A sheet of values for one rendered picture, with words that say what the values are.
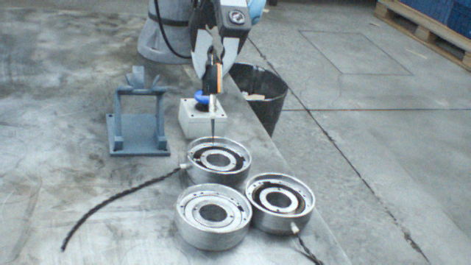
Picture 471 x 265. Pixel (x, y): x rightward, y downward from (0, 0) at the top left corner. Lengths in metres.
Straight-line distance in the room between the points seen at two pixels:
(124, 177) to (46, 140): 0.16
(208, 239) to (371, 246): 1.46
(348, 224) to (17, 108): 1.50
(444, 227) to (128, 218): 1.79
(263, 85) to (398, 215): 0.79
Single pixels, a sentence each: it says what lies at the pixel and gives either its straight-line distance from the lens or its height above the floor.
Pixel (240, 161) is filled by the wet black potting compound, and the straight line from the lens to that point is 0.86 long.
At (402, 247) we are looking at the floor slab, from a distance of 2.19.
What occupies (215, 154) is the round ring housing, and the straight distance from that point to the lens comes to 0.87.
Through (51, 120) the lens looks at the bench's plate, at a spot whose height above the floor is 0.80.
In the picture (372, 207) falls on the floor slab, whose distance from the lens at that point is 2.32.
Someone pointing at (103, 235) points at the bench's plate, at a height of 0.80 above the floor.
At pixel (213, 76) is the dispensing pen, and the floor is 0.94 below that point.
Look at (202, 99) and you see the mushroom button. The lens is 0.93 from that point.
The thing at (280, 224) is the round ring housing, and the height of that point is 0.83.
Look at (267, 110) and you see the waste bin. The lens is 2.00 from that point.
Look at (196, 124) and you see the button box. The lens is 0.94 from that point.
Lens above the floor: 1.30
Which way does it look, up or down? 30 degrees down
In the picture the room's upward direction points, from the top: 11 degrees clockwise
